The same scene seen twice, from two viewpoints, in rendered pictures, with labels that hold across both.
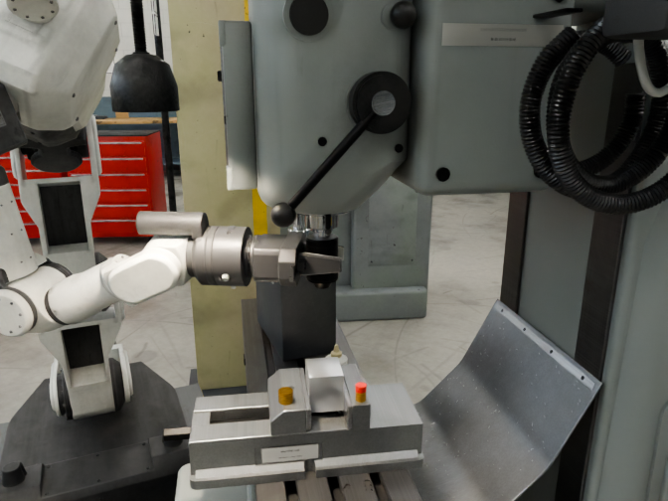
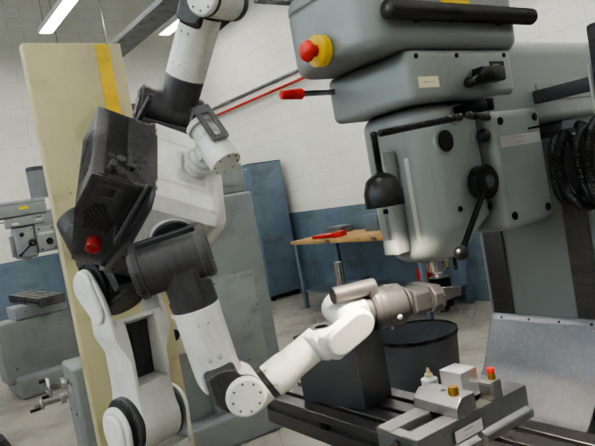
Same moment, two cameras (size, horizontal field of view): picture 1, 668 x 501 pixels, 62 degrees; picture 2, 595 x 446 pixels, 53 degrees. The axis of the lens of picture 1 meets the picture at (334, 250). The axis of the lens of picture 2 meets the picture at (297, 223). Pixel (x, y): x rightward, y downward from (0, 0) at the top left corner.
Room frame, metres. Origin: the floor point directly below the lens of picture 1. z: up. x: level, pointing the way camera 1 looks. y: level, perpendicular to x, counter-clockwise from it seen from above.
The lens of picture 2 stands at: (-0.27, 0.83, 1.50)
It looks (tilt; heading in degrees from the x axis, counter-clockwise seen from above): 3 degrees down; 335
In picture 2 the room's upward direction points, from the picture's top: 10 degrees counter-clockwise
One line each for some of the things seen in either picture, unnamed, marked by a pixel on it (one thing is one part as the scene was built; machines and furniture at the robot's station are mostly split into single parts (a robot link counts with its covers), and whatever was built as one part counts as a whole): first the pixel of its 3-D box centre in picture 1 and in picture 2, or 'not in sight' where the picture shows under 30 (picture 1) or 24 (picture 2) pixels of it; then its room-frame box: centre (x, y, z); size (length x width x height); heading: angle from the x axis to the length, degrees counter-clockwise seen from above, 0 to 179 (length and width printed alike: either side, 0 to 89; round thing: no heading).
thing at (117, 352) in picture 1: (91, 380); not in sight; (1.39, 0.67, 0.68); 0.21 x 0.20 x 0.13; 23
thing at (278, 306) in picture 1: (293, 295); (341, 362); (1.17, 0.09, 1.02); 0.22 x 0.12 x 0.20; 21
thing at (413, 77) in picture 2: not in sight; (421, 87); (0.79, -0.02, 1.68); 0.34 x 0.24 x 0.10; 101
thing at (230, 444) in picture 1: (305, 417); (454, 411); (0.77, 0.05, 0.97); 0.35 x 0.15 x 0.11; 98
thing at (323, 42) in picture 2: not in sight; (319, 50); (0.74, 0.24, 1.76); 0.06 x 0.02 x 0.06; 11
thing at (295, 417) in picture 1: (287, 399); (444, 399); (0.76, 0.07, 1.01); 0.12 x 0.06 x 0.04; 8
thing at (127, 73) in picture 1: (143, 82); (382, 189); (0.65, 0.21, 1.48); 0.07 x 0.07 x 0.06
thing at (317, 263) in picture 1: (319, 264); (449, 293); (0.75, 0.02, 1.23); 0.06 x 0.02 x 0.03; 86
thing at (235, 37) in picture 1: (238, 107); (390, 203); (0.76, 0.13, 1.44); 0.04 x 0.04 x 0.21; 11
